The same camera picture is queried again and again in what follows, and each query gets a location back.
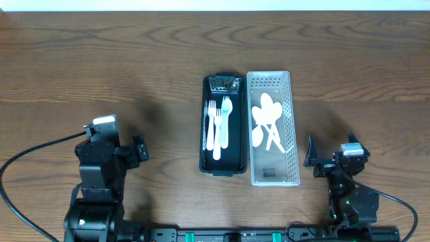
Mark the dark green plastic basket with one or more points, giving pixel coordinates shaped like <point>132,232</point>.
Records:
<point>233,159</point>

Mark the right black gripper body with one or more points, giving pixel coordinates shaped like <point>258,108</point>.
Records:
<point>325,168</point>

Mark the clear plastic basket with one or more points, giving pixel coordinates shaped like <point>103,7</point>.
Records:
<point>272,167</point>

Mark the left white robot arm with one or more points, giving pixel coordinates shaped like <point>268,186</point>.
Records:
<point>97,212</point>

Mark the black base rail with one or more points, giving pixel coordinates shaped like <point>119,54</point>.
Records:
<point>293,232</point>

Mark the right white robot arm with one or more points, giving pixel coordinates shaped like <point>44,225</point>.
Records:
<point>352,207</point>

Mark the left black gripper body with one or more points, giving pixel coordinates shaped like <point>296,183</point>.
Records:
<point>136,152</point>

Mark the white plastic fork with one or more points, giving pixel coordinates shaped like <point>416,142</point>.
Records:
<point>210,134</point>
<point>217,123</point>
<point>225,109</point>

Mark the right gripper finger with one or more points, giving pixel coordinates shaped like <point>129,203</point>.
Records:
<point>311,158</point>
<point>353,139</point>

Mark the white plastic spoon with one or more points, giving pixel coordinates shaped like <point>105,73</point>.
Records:
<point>266,105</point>
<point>257,135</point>
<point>257,114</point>
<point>276,112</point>
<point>225,145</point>

